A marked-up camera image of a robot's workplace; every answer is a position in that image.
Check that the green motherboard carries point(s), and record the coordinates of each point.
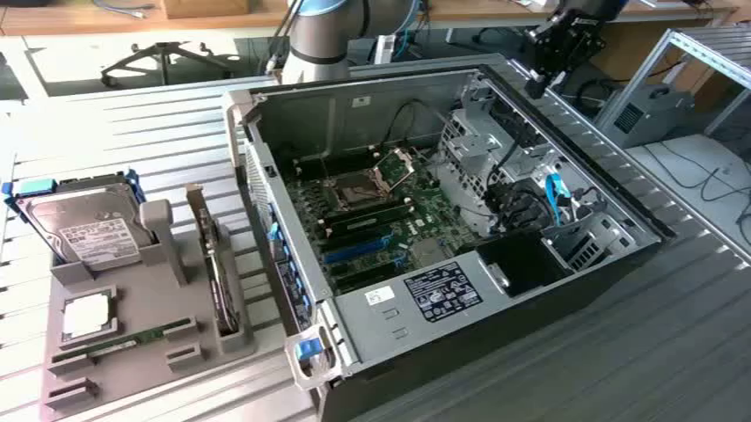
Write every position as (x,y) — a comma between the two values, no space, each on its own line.
(428,220)

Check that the blue disk caddy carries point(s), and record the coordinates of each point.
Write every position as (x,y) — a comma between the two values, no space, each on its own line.
(35,189)

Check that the long wooden desk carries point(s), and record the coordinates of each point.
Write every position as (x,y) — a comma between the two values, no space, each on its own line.
(675,11)

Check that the blue case latch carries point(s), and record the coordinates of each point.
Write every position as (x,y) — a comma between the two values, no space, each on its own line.
(305,351)

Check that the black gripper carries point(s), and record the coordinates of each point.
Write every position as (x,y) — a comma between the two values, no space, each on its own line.
(565,39)

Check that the blue expansion slot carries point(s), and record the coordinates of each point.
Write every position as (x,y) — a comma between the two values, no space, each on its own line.
(357,250)

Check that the open black PC case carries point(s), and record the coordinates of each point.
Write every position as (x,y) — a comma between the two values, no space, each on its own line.
(499,360)

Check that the green RAM stick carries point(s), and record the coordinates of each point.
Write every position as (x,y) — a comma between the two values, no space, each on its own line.
(129,340)

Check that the silver hard disk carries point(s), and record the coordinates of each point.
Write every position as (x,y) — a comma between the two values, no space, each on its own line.
(88,233)

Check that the CPU socket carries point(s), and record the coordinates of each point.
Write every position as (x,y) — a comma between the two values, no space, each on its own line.
(355,193)

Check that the black graphics card with fan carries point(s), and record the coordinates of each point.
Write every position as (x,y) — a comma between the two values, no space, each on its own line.
(217,272)

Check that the black expansion slot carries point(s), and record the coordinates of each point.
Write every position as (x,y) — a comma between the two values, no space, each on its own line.
(369,272)

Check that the metal socket cover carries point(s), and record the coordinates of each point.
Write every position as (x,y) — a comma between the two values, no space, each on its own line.
(396,169)

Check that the wooden desk with box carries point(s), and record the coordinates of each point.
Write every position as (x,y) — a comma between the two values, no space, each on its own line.
(59,19)

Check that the black installed RAM stick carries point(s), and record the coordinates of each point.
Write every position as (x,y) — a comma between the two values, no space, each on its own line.
(367,220)

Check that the aluminium frame shelf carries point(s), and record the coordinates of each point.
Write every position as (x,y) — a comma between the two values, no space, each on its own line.
(712,48)

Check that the silver chipset heatsink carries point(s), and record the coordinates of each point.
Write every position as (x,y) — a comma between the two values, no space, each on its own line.
(428,252)

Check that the thin metal locking lever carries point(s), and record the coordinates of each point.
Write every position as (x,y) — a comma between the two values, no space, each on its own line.
(324,165)

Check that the grey parts rack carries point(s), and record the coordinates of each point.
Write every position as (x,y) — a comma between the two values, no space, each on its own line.
(147,299)

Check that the silver CPU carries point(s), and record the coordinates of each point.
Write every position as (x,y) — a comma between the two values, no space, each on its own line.
(84,314)

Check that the brown cardboard box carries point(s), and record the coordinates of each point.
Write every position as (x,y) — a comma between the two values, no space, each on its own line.
(205,8)

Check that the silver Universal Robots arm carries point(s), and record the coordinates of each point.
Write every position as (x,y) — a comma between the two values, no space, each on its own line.
(316,44)

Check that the grey power supply unit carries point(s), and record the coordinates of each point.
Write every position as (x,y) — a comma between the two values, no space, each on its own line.
(381,329)

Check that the black office chair base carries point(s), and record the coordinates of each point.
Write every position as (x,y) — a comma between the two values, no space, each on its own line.
(167,48)

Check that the silver disk bay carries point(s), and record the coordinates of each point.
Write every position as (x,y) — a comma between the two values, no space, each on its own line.
(587,250)

